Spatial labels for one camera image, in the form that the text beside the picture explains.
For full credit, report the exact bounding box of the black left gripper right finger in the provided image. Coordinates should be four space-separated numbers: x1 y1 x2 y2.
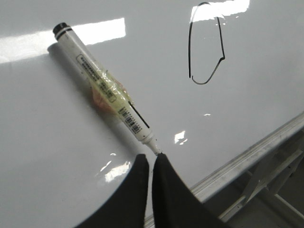
152 153 228 228

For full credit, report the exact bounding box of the white whiteboard with aluminium frame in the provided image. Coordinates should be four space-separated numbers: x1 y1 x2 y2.
0 0 304 228

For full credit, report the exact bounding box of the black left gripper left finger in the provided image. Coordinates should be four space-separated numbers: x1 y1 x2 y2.
77 154 149 228

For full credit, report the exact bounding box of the white metal stand frame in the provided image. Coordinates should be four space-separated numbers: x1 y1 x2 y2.
218 133 304 228

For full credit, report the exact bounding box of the white whiteboard marker pen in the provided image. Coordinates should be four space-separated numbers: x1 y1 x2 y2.
53 22 162 155

